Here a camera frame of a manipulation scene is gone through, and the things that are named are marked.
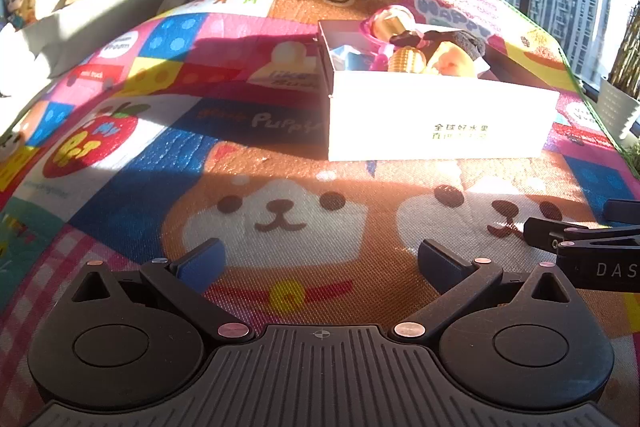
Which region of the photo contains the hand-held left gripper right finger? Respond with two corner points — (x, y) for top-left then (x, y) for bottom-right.
(390, 238), (586, 342)

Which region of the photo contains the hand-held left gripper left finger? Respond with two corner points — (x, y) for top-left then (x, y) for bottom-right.
(60, 238), (256, 342)

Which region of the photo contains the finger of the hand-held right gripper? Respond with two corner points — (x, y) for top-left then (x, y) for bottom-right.
(523, 217), (640, 253)
(603, 199), (640, 222)

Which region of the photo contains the white cardboard box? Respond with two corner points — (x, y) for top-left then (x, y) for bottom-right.
(316, 19), (561, 162)

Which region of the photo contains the orange plastic food toy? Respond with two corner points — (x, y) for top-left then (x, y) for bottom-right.
(425, 41), (476, 78)

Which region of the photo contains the dark plush toy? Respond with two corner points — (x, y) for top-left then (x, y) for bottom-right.
(420, 27), (488, 60)

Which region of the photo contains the yellow corn toy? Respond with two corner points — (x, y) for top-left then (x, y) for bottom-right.
(389, 47), (428, 74)

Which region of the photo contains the pink net scoop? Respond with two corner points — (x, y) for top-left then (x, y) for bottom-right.
(359, 4), (426, 72)

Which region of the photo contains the white plant pot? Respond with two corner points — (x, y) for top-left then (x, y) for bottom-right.
(597, 77), (640, 140)

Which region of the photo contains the colourful printed play mat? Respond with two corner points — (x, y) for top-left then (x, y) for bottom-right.
(0, 0), (640, 427)

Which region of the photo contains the white bedding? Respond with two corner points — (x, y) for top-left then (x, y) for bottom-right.
(0, 0), (211, 78)

